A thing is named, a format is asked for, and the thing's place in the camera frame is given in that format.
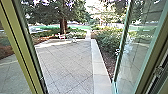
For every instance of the brown tree trunk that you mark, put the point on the brown tree trunk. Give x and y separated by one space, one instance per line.
63 25

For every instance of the concrete curb strip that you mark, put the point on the concrete curb strip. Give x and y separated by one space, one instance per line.
100 70

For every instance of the green shrub hedge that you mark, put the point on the green shrub hedge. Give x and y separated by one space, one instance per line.
108 38

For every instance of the white garden chair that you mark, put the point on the white garden chair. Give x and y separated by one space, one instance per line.
74 39
61 36

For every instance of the green framed glass door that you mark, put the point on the green framed glass door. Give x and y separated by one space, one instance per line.
146 50

